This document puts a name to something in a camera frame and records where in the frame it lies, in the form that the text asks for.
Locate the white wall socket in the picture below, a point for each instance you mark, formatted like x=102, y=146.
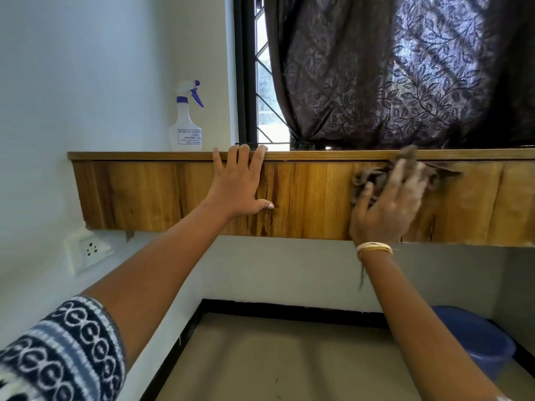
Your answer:
x=87, y=250

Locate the blue white patterned top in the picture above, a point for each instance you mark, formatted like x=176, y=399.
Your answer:
x=54, y=354

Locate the person's right forearm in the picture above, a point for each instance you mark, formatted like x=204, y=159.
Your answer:
x=422, y=329

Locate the wooden table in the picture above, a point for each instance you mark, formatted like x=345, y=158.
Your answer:
x=146, y=192

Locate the brown leaf-patterned curtain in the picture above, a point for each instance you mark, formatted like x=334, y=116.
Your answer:
x=376, y=70

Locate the gold bangles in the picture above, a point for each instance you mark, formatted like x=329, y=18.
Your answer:
x=374, y=247

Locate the person's right hand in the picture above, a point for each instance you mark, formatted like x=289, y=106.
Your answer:
x=384, y=217

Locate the brown striped cleaning cloth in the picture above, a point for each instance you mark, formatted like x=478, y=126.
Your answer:
x=376, y=175

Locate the blue bucket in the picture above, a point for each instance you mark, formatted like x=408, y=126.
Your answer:
x=480, y=338

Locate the person's left hand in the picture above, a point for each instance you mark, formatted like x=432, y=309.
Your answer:
x=236, y=187

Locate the white spray bottle blue trigger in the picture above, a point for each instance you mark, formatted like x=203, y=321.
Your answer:
x=186, y=133

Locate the black framed window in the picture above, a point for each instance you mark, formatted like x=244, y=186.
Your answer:
x=244, y=70

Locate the person's left forearm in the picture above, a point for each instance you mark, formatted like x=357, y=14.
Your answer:
x=154, y=279

